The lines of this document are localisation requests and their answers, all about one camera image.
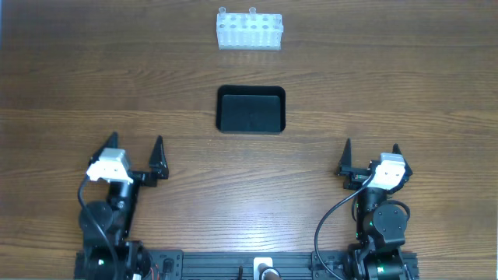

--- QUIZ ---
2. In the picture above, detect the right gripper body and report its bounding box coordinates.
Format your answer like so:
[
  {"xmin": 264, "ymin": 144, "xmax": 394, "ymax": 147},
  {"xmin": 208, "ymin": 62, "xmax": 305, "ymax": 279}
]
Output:
[{"xmin": 341, "ymin": 166, "xmax": 373, "ymax": 191}]

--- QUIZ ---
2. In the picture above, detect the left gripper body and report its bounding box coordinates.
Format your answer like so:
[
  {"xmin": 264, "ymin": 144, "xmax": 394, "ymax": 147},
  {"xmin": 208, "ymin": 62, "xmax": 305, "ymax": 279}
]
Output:
[{"xmin": 129, "ymin": 170, "xmax": 160, "ymax": 188}]

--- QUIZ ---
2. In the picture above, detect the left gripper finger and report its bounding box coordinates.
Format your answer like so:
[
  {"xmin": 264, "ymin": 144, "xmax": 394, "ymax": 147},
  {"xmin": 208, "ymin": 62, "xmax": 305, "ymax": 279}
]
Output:
[
  {"xmin": 89, "ymin": 131, "xmax": 120, "ymax": 165},
  {"xmin": 148, "ymin": 135, "xmax": 170, "ymax": 181}
]

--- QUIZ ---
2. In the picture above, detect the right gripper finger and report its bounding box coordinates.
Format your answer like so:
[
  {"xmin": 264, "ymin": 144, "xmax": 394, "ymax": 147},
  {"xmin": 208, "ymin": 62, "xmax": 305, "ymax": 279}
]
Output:
[
  {"xmin": 391, "ymin": 142, "xmax": 415, "ymax": 181},
  {"xmin": 335, "ymin": 138, "xmax": 354, "ymax": 177}
]

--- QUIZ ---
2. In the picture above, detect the black tray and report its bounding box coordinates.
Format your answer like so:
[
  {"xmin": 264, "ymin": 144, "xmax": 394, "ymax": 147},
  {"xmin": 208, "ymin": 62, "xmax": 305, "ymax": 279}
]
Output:
[{"xmin": 215, "ymin": 84, "xmax": 287, "ymax": 135}]

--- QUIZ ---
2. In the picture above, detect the white test tube rack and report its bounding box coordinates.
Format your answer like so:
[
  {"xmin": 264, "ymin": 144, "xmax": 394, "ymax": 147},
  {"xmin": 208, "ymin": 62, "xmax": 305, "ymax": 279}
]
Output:
[{"xmin": 216, "ymin": 11, "xmax": 285, "ymax": 51}]

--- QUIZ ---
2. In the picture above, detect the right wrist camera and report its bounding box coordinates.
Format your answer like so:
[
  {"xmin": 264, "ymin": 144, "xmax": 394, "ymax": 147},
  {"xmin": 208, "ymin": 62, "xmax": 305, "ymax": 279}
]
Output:
[{"xmin": 362, "ymin": 152, "xmax": 407, "ymax": 191}]

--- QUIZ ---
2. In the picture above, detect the black cable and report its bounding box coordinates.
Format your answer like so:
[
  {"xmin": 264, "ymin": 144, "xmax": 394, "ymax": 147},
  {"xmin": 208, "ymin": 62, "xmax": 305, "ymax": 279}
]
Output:
[
  {"xmin": 76, "ymin": 174, "xmax": 121, "ymax": 280},
  {"xmin": 314, "ymin": 173, "xmax": 377, "ymax": 280}
]

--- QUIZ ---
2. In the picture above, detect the mounting rail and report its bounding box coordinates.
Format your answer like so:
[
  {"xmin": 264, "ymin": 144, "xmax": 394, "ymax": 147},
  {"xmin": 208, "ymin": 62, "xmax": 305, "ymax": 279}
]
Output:
[{"xmin": 73, "ymin": 249, "xmax": 421, "ymax": 280}]

